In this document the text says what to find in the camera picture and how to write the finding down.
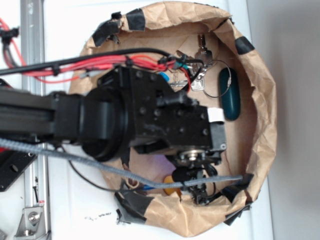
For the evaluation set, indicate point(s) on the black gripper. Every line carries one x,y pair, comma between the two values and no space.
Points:
190,136

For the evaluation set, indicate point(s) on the yellow rubber duck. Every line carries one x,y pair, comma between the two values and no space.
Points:
169,191

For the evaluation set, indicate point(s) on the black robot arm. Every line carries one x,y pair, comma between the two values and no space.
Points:
129,109

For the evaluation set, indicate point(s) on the blue plastic bottle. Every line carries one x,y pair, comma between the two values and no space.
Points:
164,76

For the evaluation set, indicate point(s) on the dark teal oval case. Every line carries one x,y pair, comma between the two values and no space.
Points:
229,91

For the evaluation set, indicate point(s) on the bunch of silver keys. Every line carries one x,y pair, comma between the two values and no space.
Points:
196,69

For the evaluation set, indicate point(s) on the brown paper bag basin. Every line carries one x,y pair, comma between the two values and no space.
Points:
251,138

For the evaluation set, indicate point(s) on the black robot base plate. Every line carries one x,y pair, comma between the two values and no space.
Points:
12,167

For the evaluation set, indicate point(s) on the metal corner bracket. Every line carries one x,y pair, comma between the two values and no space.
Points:
32,224

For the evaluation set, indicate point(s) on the aluminium extrusion rail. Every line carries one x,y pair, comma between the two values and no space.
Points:
36,179

